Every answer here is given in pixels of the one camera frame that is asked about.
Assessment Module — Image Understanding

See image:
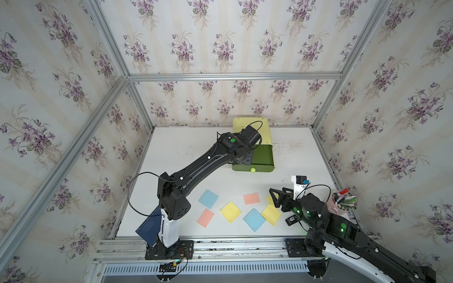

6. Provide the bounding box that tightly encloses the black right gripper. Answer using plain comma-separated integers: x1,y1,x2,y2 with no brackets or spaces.
268,186,319,233

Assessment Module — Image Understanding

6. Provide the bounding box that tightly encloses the green three-drawer cabinet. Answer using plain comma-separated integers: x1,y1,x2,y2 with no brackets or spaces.
232,117,275,173

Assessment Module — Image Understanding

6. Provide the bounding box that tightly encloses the pink sticky note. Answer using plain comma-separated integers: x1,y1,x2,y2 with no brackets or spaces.
197,209,214,228
243,193,260,205

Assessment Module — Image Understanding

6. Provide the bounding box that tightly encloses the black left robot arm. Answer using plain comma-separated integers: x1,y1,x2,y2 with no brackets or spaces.
157,125,263,249

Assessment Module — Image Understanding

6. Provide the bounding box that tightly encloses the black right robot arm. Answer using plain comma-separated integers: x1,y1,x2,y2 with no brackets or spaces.
269,188,436,283

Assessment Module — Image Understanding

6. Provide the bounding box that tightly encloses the yellow sticky note upper right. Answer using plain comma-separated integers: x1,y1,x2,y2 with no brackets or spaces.
265,193,278,207

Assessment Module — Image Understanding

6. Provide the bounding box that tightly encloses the yellow sticky note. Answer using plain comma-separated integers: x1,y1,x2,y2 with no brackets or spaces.
220,201,242,224
265,193,278,207
261,204,282,226

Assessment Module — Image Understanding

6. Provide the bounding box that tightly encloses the yellow sticky note lower right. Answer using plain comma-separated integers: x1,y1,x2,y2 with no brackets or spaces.
261,204,282,226

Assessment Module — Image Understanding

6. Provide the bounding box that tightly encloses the blue sticky note lower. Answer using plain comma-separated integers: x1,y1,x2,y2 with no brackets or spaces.
244,209,266,232

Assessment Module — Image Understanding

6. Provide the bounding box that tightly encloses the blue sticky note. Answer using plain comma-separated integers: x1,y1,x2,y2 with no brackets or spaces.
198,189,219,209
244,209,266,232

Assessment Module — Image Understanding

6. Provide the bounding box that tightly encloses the yellow sticky note left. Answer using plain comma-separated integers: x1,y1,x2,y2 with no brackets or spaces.
220,201,242,224

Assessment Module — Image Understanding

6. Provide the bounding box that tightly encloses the blue sticky note left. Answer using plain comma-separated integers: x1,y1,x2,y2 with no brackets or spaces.
198,189,219,209

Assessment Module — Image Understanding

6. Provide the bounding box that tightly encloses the black stapler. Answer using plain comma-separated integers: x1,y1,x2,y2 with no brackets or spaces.
285,215,301,226

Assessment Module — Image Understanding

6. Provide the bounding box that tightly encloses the pink pen holder cup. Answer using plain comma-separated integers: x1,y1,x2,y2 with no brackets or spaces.
331,188,357,212

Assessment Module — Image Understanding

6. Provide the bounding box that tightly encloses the dark blue book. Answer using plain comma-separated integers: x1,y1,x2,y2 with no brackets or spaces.
136,206,163,246

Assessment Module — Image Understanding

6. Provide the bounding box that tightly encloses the small circuit board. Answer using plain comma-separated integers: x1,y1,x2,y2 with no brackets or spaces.
159,262,178,273

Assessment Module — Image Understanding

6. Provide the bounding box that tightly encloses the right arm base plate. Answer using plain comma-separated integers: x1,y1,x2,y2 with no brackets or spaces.
284,236,335,258

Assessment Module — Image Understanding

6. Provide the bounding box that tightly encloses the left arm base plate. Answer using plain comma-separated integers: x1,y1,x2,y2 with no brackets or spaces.
145,240,194,260

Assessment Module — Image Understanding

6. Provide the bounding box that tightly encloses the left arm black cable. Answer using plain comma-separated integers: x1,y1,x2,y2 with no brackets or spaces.
127,171,167,218

